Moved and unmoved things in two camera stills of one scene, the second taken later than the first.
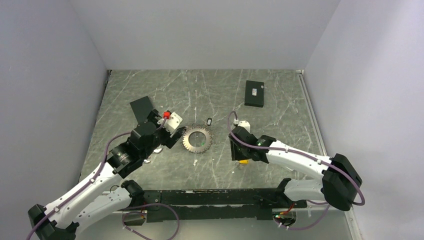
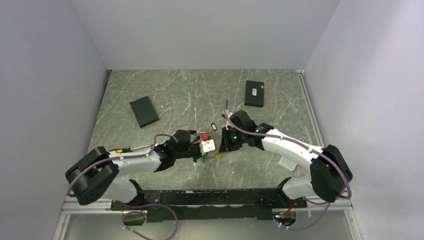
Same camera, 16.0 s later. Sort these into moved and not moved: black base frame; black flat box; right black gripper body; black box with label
Moved: right black gripper body
Not moved: black base frame; black box with label; black flat box
